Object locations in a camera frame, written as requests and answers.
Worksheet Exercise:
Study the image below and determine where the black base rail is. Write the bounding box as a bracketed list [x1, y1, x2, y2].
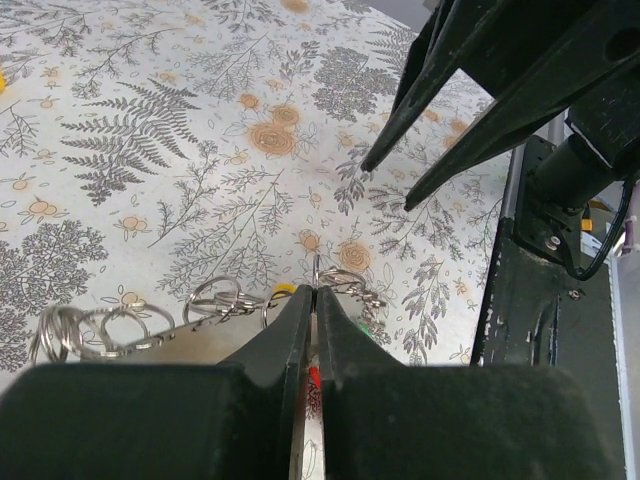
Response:
[469, 149, 626, 480]

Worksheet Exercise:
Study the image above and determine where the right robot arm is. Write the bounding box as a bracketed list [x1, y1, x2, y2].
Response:
[361, 1, 639, 214]

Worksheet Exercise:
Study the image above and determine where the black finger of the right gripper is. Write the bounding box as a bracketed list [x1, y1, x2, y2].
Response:
[362, 0, 580, 171]

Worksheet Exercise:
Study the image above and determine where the red tag key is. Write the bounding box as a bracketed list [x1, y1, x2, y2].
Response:
[306, 313, 322, 421]

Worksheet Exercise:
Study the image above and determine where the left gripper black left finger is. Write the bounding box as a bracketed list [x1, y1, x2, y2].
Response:
[1, 285, 313, 479]

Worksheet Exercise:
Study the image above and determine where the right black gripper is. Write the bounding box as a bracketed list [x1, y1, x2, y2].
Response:
[405, 1, 639, 211]

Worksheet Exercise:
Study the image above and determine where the floral table mat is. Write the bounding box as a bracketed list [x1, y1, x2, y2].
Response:
[1, 1, 509, 387]

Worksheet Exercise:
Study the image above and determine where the grey keyring holder strap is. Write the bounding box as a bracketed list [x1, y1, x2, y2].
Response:
[27, 254, 391, 364]

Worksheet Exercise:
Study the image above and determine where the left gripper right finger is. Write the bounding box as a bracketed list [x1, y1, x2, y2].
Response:
[317, 287, 617, 479]

